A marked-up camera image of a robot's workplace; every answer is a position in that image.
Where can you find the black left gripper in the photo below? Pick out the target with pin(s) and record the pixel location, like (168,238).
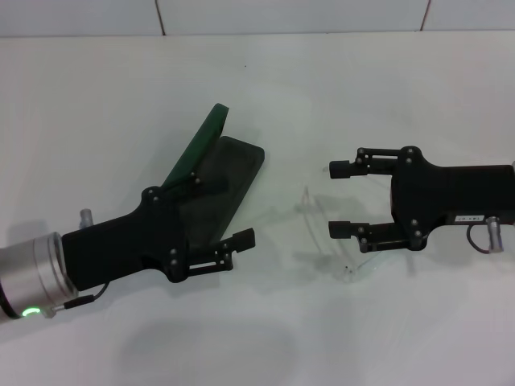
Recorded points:
(120,241)

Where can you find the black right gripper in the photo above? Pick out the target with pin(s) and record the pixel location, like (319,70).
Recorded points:
(450,197)

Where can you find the clear white glasses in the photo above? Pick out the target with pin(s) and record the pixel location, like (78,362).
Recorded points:
(349,275)

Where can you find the green glasses case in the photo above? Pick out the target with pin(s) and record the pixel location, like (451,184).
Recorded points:
(201,140)

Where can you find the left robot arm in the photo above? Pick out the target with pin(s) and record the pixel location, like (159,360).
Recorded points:
(24,273)

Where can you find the silver left wrist connector port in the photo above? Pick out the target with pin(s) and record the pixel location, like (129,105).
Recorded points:
(85,219)

